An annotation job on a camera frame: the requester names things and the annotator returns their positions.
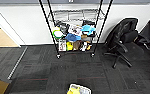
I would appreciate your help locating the pale spotted basket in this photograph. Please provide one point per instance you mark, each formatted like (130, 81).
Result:
(86, 90)

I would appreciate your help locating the brown paper package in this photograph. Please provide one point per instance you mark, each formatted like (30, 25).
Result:
(76, 45)

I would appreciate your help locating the yellow round toy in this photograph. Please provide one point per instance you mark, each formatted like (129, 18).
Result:
(69, 46)

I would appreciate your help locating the black and white package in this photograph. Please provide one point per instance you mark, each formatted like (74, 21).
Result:
(84, 46)

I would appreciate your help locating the blue cap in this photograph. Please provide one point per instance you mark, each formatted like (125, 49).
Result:
(72, 37)

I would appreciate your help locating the box with face picture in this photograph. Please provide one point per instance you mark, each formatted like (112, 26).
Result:
(62, 45)

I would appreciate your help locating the white printed magazine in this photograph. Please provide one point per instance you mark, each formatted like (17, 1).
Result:
(74, 29)

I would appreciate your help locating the light blue plush toy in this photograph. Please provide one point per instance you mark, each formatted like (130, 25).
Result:
(88, 29)

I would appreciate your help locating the green and white toy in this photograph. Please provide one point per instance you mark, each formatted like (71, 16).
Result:
(57, 33)

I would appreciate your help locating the small black bag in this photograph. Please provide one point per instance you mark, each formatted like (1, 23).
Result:
(61, 26)

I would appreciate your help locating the black office chair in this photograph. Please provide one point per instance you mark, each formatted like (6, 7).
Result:
(122, 35)

